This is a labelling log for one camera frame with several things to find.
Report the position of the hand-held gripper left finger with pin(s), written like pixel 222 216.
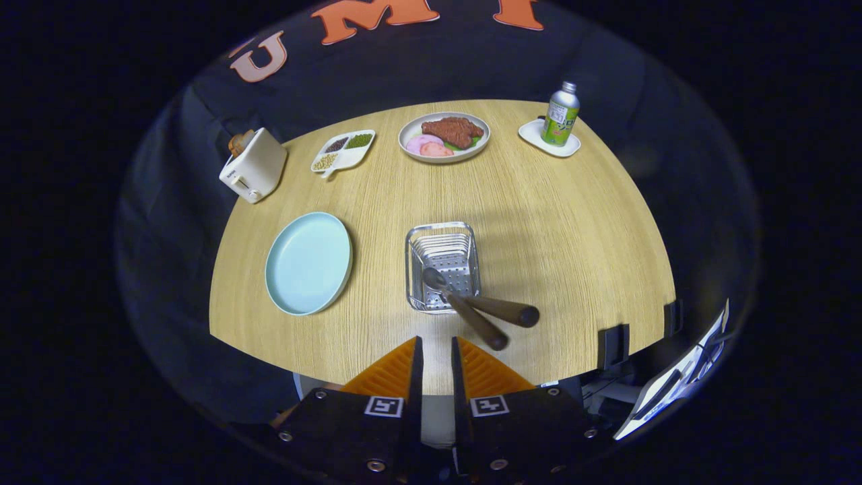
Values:
pixel 416 377

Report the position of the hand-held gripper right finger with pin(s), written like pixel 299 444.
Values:
pixel 457 377

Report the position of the light blue round plate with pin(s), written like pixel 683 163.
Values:
pixel 308 263

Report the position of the wide black table clamp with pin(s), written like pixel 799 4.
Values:
pixel 613 347

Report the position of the narrow black table clamp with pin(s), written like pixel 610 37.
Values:
pixel 673 318

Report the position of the orange-pink ham slice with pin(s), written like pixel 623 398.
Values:
pixel 436 151

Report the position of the white divided dish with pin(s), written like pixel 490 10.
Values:
pixel 347 159

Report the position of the pink ham slice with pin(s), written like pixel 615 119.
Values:
pixel 417 143

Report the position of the pile of yellow beans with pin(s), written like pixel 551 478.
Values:
pixel 325 161

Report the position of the green lettuce leaf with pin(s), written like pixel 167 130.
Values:
pixel 475 142

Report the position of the pile of green beans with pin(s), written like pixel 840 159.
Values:
pixel 359 141

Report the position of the brown steak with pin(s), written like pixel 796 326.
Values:
pixel 454 131

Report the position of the pile of dark beans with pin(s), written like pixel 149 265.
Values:
pixel 336 144

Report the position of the white round dinner plate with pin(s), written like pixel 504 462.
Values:
pixel 412 127

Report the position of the small white tray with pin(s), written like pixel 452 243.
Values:
pixel 532 133

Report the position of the white toaster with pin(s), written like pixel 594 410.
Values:
pixel 259 168

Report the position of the green drink bottle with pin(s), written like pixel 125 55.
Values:
pixel 559 121

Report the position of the brown toast slice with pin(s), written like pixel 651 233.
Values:
pixel 239 143

